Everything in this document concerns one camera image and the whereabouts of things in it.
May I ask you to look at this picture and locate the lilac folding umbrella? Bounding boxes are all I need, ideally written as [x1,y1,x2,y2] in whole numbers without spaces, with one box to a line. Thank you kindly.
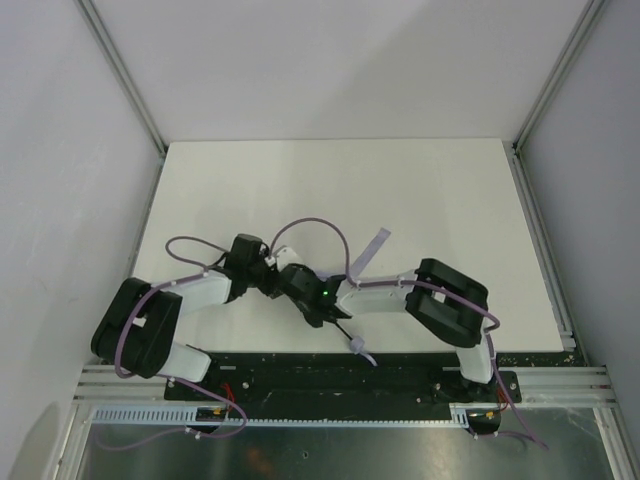
[334,228,391,367]

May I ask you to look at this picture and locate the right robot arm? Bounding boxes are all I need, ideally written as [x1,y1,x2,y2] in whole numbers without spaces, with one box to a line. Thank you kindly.
[276,258,494,385]

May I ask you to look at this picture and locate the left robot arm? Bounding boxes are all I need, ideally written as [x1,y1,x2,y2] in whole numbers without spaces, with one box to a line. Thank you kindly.
[90,234,273,383]

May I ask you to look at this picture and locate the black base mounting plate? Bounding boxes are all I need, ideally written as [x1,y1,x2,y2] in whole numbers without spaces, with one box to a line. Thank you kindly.
[164,352,522,432]

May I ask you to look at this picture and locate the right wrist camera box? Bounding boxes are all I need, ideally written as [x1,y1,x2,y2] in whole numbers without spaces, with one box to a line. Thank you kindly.
[265,246,302,271]

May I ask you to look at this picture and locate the aluminium frame post right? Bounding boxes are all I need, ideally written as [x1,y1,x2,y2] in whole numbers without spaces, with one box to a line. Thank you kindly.
[509,0,609,156]

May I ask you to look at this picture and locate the aluminium frame post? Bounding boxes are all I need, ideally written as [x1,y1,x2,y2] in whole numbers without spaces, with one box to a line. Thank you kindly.
[74,0,167,161]
[509,0,609,156]

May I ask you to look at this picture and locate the aluminium rail front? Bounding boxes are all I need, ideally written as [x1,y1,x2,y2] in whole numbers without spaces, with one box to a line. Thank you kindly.
[73,365,617,408]

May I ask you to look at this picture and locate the white slotted cable duct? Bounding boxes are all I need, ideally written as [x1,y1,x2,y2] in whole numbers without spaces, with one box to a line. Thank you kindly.
[92,405,500,428]

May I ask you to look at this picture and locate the aluminium frame post left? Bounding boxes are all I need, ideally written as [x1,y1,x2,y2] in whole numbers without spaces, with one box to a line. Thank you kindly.
[74,0,167,161]

